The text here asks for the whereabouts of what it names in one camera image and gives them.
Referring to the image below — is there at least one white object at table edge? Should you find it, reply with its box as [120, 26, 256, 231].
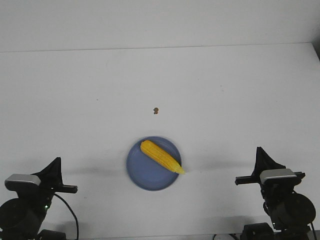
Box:
[212, 233, 239, 240]

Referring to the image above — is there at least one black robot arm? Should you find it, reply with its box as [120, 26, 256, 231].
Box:
[0, 157, 79, 240]
[235, 146, 316, 240]

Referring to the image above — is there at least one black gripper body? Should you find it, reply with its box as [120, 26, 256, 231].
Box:
[41, 184, 78, 194]
[235, 171, 306, 185]

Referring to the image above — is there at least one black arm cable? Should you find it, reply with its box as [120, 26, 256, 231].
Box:
[308, 221, 317, 240]
[53, 193, 80, 240]

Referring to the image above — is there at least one blue round plate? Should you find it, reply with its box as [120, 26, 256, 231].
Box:
[125, 136, 182, 191]

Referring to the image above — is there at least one small brown crumb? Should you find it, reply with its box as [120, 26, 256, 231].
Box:
[153, 107, 159, 115]

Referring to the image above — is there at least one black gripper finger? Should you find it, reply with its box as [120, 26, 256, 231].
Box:
[251, 146, 286, 177]
[32, 157, 63, 187]

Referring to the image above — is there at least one yellow corn cob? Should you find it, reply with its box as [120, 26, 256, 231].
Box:
[140, 140, 186, 174]

